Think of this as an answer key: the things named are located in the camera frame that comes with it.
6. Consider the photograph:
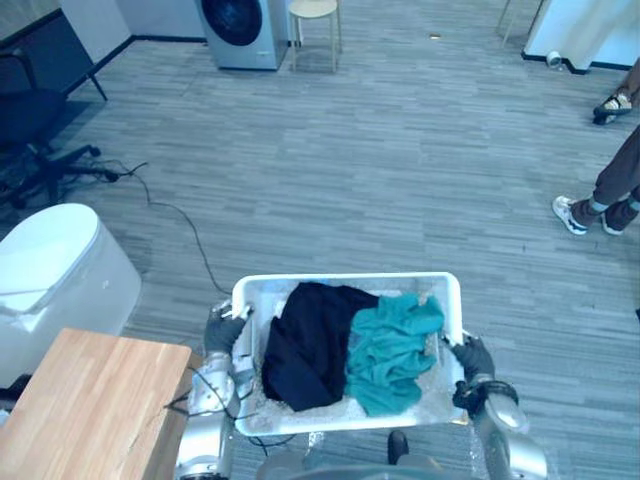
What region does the person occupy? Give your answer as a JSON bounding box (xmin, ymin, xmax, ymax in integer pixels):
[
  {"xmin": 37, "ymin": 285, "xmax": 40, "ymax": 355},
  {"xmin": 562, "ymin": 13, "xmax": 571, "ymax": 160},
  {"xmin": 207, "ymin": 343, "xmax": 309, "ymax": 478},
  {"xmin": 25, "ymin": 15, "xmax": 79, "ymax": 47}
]
[
  {"xmin": 592, "ymin": 59, "xmax": 640, "ymax": 126},
  {"xmin": 552, "ymin": 122, "xmax": 640, "ymax": 236}
]

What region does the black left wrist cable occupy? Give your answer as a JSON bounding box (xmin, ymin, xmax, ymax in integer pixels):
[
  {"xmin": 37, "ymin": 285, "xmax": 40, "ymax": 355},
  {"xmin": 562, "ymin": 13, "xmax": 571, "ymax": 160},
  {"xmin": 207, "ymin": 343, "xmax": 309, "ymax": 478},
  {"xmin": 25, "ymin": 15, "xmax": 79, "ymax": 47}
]
[{"xmin": 164, "ymin": 367, "xmax": 254, "ymax": 421}]

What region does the dark robot right foot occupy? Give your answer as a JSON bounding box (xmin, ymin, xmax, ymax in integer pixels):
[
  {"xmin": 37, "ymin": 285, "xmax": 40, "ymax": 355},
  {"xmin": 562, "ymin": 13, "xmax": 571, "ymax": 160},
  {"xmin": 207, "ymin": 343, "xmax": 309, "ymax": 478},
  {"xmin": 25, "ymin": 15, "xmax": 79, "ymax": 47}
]
[{"xmin": 387, "ymin": 429, "xmax": 410, "ymax": 466}]

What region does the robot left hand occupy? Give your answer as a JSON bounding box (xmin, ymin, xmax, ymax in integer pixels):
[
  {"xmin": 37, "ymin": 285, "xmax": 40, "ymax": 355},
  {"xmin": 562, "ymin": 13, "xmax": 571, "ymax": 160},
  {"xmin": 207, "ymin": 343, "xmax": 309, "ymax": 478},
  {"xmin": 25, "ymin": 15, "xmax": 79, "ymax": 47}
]
[{"xmin": 203, "ymin": 298, "xmax": 256, "ymax": 355}]

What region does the dark round washing machine door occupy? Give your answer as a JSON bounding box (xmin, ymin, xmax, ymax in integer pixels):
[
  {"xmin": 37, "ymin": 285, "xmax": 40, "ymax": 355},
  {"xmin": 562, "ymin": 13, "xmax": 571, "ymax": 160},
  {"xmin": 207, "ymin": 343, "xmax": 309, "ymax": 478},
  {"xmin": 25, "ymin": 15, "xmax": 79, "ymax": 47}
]
[{"xmin": 199, "ymin": 0, "xmax": 260, "ymax": 49}]

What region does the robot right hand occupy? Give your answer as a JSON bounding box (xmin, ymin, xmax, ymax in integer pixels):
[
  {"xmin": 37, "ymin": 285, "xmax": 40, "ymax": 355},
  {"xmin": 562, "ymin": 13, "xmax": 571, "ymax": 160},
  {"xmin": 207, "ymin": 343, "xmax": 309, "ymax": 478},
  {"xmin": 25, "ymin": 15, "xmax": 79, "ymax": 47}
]
[{"xmin": 442, "ymin": 332, "xmax": 496, "ymax": 384}]

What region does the grey washing machine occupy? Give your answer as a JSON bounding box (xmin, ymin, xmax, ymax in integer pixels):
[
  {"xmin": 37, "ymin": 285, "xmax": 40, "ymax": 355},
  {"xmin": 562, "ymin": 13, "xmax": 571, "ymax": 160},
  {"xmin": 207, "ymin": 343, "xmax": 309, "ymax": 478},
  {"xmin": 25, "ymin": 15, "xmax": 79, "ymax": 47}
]
[{"xmin": 193, "ymin": 0, "xmax": 292, "ymax": 71}]

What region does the cream round stool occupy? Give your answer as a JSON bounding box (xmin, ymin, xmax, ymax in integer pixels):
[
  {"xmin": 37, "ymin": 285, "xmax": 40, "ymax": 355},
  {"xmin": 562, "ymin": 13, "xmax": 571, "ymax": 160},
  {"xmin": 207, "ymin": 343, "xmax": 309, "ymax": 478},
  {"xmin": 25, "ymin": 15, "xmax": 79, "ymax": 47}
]
[{"xmin": 287, "ymin": 0, "xmax": 344, "ymax": 74}]

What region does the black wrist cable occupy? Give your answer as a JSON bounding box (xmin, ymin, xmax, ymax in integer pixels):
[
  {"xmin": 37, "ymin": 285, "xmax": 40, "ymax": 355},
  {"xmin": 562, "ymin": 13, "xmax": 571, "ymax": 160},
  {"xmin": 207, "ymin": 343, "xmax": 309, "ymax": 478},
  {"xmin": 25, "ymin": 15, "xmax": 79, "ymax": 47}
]
[
  {"xmin": 164, "ymin": 367, "xmax": 254, "ymax": 421},
  {"xmin": 452, "ymin": 378, "xmax": 519, "ymax": 416}
]

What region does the light wooden stand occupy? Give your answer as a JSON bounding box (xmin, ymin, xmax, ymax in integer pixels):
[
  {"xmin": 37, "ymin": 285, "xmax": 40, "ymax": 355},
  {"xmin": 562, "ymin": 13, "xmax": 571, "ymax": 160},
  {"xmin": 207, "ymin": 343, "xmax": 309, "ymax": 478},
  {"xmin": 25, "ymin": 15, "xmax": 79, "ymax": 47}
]
[{"xmin": 494, "ymin": 0, "xmax": 546, "ymax": 46}]

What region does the teal garment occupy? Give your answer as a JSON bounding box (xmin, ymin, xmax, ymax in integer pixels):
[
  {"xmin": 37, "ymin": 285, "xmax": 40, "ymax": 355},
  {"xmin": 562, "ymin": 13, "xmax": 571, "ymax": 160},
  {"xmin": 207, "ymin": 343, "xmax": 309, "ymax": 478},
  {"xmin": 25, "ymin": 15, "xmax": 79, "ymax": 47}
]
[{"xmin": 343, "ymin": 292, "xmax": 446, "ymax": 417}]

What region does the white rounded appliance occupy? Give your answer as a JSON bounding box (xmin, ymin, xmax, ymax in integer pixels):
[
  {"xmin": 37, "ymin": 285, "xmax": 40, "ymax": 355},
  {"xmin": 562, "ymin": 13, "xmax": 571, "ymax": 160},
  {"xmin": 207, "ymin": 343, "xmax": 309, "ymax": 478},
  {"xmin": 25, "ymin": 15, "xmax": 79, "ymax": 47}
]
[{"xmin": 0, "ymin": 202, "xmax": 144, "ymax": 389}]

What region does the black office chair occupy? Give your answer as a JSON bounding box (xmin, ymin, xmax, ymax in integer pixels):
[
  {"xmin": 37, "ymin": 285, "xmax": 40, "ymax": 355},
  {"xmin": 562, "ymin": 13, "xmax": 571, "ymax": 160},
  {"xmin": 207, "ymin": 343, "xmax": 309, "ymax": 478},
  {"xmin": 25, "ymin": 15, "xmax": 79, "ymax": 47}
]
[{"xmin": 0, "ymin": 47, "xmax": 121, "ymax": 211}]

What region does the wooden table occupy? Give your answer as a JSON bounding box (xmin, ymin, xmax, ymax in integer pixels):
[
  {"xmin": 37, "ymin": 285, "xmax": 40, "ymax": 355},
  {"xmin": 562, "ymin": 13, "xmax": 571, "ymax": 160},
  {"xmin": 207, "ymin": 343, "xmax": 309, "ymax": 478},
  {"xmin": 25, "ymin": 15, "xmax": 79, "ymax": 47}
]
[{"xmin": 0, "ymin": 327, "xmax": 194, "ymax": 480}]

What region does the black garment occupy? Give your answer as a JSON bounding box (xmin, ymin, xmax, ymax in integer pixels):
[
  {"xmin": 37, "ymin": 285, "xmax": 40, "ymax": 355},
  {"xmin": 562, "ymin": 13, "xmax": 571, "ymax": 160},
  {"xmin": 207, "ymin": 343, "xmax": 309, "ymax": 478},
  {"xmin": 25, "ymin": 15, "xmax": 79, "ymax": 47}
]
[{"xmin": 261, "ymin": 281, "xmax": 381, "ymax": 413}]

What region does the white perforated laundry basket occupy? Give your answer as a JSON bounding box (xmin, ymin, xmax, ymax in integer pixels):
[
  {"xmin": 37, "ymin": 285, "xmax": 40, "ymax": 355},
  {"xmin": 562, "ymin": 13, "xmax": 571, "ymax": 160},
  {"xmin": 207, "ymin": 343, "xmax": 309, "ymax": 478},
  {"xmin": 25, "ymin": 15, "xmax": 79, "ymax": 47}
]
[{"xmin": 230, "ymin": 271, "xmax": 474, "ymax": 438}]

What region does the dark grey desk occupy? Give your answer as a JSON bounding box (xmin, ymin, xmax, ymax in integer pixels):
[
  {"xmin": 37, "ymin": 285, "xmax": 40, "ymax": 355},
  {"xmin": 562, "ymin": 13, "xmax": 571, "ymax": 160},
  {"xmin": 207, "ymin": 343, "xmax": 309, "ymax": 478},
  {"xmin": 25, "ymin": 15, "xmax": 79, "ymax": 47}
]
[{"xmin": 0, "ymin": 14, "xmax": 109, "ymax": 101}]

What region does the grey robot torso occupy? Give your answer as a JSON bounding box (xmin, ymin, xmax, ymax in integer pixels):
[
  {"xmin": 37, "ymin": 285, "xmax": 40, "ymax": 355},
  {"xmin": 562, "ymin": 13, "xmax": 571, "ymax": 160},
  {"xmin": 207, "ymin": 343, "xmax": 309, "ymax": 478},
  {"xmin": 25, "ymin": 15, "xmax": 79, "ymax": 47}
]
[{"xmin": 254, "ymin": 452, "xmax": 481, "ymax": 480}]

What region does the long black floor cable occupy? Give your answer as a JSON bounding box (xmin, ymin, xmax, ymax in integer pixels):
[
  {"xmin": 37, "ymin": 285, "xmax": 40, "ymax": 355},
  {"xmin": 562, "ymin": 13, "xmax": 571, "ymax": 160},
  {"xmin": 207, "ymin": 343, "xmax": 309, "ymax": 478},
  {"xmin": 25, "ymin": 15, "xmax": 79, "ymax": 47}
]
[{"xmin": 107, "ymin": 159, "xmax": 296, "ymax": 454}]

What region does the white curtain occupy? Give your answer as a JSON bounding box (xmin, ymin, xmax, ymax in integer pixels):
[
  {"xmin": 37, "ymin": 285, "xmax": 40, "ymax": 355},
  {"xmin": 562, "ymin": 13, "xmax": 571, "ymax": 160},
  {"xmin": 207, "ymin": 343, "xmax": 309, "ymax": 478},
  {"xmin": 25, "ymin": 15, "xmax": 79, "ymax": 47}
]
[{"xmin": 552, "ymin": 0, "xmax": 640, "ymax": 76}]

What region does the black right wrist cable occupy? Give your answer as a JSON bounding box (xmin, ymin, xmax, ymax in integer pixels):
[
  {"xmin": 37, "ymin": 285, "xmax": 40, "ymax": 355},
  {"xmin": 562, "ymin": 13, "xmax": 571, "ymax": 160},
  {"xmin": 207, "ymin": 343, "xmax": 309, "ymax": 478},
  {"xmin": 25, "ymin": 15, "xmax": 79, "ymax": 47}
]
[{"xmin": 452, "ymin": 378, "xmax": 519, "ymax": 416}]

